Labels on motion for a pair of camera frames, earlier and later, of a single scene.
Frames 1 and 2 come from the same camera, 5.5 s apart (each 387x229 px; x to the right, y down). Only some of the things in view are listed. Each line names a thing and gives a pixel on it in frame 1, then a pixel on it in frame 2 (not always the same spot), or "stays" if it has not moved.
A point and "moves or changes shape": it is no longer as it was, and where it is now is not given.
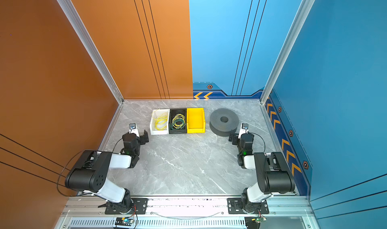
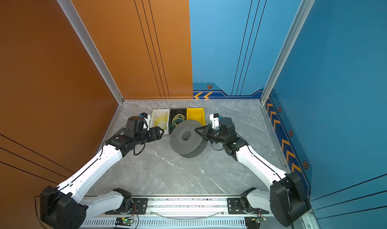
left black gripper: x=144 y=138 -> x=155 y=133
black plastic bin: x=173 y=112 stays
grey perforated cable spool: x=223 y=121 moves or changes shape
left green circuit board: x=124 y=221 stays
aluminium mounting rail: x=186 y=212 stays
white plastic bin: x=154 y=131 stays
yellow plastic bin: x=196 y=120 stays
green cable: x=175 y=126 stays
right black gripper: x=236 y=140 -> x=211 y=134
